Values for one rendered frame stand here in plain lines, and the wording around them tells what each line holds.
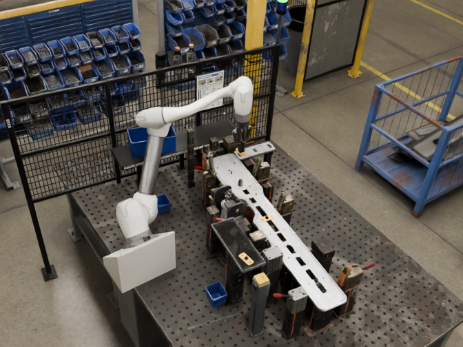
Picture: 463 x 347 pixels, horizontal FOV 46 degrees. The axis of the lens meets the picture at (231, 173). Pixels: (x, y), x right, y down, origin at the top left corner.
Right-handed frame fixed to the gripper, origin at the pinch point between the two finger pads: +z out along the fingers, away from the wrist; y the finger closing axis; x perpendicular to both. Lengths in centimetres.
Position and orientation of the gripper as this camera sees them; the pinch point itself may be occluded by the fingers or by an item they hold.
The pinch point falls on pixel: (241, 146)
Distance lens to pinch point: 332.8
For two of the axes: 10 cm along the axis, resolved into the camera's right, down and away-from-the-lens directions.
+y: -8.8, 2.9, -3.7
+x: 4.7, 5.7, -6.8
